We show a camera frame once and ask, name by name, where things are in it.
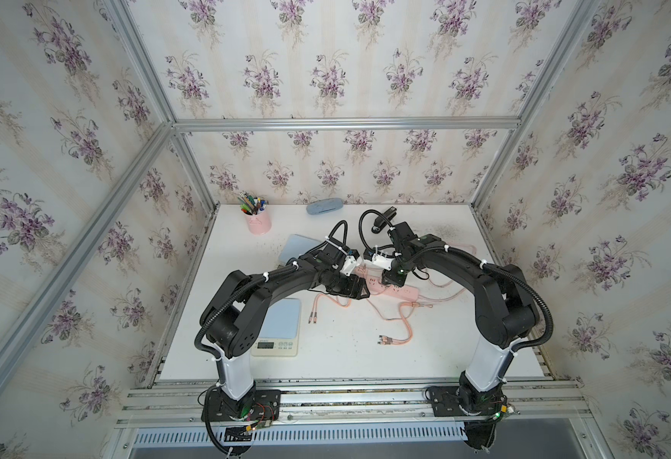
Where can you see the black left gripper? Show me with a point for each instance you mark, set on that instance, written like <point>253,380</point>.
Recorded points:
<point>351,293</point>

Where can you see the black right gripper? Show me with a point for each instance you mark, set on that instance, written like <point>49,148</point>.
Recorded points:
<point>389,278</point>

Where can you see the pink power strip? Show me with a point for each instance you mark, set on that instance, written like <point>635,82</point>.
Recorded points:
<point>376,288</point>

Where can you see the blue kitchen scale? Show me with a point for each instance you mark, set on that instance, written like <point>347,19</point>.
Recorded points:
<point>279,336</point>
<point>295,246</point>

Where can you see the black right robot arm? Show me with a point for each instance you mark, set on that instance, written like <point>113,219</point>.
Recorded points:
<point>509,314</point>

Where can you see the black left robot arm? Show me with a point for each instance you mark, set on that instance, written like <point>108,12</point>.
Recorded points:
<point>233,319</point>

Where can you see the black stapler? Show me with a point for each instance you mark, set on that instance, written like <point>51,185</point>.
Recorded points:
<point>387,213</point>

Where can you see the blue glasses case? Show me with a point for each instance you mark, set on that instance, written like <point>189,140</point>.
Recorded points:
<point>324,206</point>

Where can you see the pink pen holder cup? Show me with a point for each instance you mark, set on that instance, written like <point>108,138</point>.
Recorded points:
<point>259,223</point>

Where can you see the coloured pens bunch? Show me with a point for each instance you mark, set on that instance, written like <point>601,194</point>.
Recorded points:
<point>251,205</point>

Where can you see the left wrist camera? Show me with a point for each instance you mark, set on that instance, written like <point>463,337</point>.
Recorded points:
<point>350,264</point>

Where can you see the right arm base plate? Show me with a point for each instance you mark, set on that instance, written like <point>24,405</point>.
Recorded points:
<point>454,401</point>

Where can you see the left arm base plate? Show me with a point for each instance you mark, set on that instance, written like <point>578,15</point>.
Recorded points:
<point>256,406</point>

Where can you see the aluminium mounting rail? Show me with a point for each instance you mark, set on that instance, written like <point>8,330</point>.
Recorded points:
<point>347,401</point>

